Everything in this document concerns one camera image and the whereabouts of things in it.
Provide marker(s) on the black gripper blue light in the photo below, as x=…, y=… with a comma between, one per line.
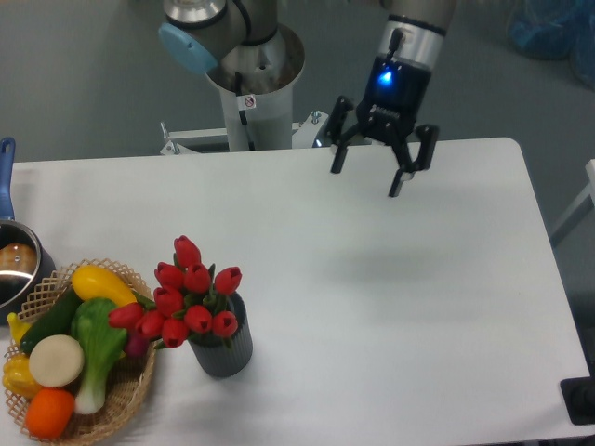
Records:
x=387, y=113

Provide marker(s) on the yellow bell pepper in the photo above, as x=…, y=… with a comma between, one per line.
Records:
x=17, y=377

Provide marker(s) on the black device table edge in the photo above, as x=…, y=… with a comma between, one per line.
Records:
x=578, y=396

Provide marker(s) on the round beige bun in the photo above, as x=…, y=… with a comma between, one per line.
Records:
x=56, y=361

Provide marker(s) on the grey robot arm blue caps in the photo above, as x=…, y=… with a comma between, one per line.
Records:
x=414, y=34

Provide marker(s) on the green bok choy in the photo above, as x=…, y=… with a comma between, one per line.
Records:
x=102, y=346

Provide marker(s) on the blue plastic bag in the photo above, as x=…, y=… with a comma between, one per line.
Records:
x=556, y=30

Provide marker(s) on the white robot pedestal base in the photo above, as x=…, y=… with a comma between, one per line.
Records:
x=255, y=80

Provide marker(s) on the yellow banana tip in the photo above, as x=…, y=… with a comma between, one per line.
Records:
x=18, y=328

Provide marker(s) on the dark grey ribbed vase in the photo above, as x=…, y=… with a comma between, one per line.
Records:
x=224, y=357

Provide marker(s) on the woven wicker basket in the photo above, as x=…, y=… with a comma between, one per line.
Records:
x=128, y=382

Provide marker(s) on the orange fruit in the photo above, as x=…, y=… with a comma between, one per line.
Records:
x=49, y=413

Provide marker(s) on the white frame right edge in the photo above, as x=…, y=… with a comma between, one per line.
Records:
x=576, y=211

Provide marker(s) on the dark green cucumber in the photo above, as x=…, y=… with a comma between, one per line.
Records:
x=56, y=321

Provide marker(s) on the yellow squash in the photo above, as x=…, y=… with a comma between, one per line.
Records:
x=90, y=281

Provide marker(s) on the blue handled saucepan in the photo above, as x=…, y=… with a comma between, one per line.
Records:
x=24, y=260

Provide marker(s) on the purple red radish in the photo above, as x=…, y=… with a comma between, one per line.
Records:
x=136, y=345

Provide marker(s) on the red tulip bouquet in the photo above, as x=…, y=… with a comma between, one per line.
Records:
x=192, y=302

